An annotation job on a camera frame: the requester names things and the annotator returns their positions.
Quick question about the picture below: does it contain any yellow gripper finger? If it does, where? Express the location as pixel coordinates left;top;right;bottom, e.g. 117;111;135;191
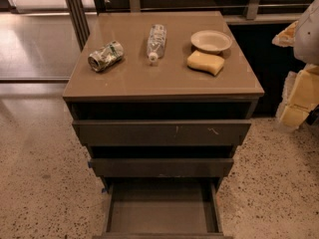
279;65;319;128
272;21;298;48

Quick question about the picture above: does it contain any clear blue plastic bottle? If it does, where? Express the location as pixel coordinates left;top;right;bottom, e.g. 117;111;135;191
147;24;166;63

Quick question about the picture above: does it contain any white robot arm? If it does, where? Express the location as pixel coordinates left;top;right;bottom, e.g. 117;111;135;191
272;0;319;130

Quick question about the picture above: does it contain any brown drawer cabinet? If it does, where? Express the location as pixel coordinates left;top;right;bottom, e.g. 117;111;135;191
62;11;265;239

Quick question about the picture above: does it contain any top drawer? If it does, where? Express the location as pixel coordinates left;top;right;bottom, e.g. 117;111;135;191
73;119;251;146

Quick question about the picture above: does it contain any middle drawer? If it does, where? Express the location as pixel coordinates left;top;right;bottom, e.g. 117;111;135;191
90;158;233;178

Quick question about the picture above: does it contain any open bottom drawer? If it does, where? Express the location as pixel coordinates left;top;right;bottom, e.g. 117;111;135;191
92;178;233;239

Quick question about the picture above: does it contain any yellow sponge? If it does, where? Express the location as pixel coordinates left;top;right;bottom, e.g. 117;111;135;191
186;51;225;76

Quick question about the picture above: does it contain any crushed green white can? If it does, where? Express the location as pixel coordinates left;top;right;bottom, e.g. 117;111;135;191
88;41;124;73

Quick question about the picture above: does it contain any metal railing frame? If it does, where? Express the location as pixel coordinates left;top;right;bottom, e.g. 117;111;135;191
65;0;313;47

